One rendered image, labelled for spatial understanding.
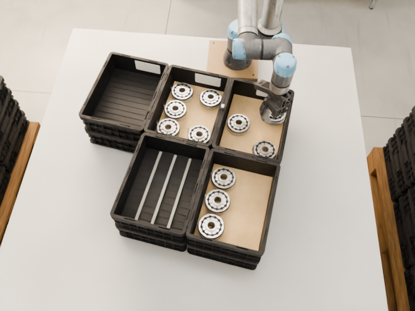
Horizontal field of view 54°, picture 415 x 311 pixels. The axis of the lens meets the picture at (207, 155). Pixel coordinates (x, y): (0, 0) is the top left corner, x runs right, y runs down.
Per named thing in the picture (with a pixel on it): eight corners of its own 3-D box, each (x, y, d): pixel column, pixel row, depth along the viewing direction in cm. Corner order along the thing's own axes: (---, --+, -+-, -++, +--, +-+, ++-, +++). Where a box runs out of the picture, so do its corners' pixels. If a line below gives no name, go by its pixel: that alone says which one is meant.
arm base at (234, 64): (222, 49, 219) (223, 34, 211) (251, 49, 219) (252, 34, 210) (223, 70, 211) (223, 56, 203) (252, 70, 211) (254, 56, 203)
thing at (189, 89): (175, 81, 199) (175, 80, 199) (195, 86, 198) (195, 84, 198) (168, 97, 194) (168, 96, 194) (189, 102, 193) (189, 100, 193)
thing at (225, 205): (210, 186, 171) (210, 186, 171) (233, 194, 170) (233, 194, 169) (201, 207, 167) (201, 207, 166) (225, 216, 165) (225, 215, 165)
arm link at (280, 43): (262, 31, 151) (264, 52, 146) (293, 31, 151) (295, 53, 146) (260, 46, 158) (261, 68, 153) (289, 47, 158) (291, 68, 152)
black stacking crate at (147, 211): (146, 146, 186) (142, 132, 176) (209, 161, 183) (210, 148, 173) (113, 227, 166) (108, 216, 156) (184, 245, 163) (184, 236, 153)
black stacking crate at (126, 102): (114, 68, 209) (110, 52, 199) (170, 80, 205) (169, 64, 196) (83, 131, 189) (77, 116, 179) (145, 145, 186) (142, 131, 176)
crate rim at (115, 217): (143, 134, 178) (142, 131, 176) (210, 150, 174) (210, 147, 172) (109, 218, 158) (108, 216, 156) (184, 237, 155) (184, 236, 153)
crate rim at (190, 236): (210, 150, 174) (210, 147, 172) (280, 166, 171) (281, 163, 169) (184, 237, 155) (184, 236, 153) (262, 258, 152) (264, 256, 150)
